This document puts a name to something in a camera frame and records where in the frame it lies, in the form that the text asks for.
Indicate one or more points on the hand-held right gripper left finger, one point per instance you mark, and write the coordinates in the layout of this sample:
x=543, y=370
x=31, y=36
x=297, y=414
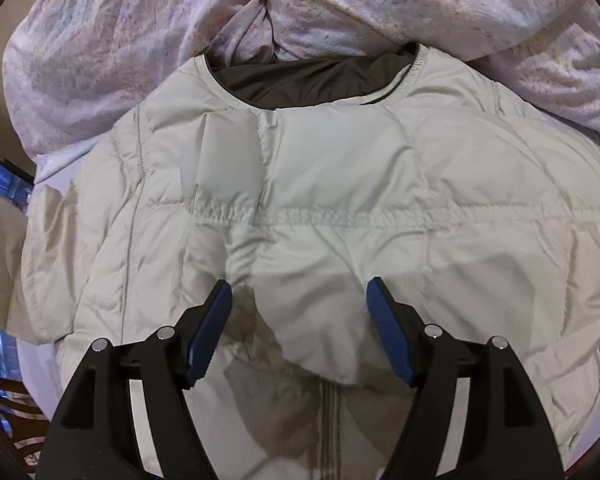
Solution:
x=210, y=332

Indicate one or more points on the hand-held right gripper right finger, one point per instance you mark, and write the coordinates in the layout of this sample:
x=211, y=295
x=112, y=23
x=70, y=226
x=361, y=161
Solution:
x=387, y=332

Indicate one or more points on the cream puffer jacket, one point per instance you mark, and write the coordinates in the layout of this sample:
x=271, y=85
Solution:
x=330, y=185

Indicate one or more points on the lavender bed sheet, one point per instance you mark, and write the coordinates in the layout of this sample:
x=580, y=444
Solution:
x=40, y=375

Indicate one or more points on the wooden chair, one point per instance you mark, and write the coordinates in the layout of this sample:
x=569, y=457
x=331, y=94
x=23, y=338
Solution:
x=10, y=410

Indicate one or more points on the pink patterned duvet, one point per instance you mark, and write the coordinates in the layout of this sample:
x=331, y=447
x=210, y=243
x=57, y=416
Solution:
x=105, y=35

